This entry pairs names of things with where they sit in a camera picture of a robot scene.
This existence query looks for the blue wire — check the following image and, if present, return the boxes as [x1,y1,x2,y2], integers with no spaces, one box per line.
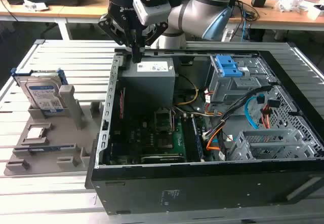
[244,96,264,130]

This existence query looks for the grey metal disk bay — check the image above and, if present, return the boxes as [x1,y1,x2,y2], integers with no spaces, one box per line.
[226,129,317,161]

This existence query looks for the grey metal drive cage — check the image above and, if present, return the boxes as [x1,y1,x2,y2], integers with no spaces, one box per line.
[206,54,276,105]

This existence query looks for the orange wire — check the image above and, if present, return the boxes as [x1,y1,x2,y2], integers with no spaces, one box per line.
[206,129,223,151]

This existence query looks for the silver CPU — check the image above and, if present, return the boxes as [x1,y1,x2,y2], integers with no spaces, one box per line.
[26,127,48,140]

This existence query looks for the black graphics card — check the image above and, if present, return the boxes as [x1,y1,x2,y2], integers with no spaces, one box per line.
[140,154,187,164]

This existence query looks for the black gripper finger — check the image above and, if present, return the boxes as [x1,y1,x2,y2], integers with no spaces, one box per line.
[98,15,141,63]
[140,20,169,55]

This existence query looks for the grey parts rack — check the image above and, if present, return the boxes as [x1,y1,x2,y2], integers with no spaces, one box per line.
[4,84,104,176]

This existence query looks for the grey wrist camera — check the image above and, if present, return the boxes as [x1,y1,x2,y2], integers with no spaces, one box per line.
[132,0,171,26]

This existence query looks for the blue drive latch bracket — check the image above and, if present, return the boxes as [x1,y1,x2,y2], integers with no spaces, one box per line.
[216,54,242,79]

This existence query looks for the black PC case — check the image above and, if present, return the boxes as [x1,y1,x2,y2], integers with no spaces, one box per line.
[85,41,324,216]

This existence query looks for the CPU socket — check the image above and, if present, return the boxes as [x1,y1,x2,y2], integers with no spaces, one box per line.
[156,132,175,151]

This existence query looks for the clear plastic bag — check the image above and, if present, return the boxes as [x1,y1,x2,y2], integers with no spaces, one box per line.
[275,0,302,13]

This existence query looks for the green motherboard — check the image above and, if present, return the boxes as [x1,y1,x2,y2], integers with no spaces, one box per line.
[110,107,206,165]

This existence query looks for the wooden desk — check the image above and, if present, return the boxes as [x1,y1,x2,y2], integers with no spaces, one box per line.
[0,0,324,41]

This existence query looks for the orange red power wires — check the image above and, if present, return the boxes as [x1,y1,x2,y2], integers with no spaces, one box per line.
[260,104,273,130]

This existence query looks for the yellow wire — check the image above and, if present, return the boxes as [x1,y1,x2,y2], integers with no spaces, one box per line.
[176,74,199,106]

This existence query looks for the metal socket cover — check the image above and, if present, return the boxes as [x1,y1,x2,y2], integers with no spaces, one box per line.
[153,108,175,132]

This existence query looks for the hard disk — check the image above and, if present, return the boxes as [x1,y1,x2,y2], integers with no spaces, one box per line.
[10,68,68,115]

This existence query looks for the crumpled white paper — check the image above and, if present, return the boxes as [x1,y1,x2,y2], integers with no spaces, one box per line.
[22,0,49,12]

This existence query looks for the black cable bundle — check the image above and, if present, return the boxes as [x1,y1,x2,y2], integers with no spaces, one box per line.
[202,84,281,143]

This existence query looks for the grey power supply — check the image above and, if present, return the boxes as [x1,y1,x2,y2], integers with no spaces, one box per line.
[118,57,179,110]

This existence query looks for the blue RAM stick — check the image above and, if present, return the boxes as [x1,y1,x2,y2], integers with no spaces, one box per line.
[191,116,205,160]
[15,144,75,152]

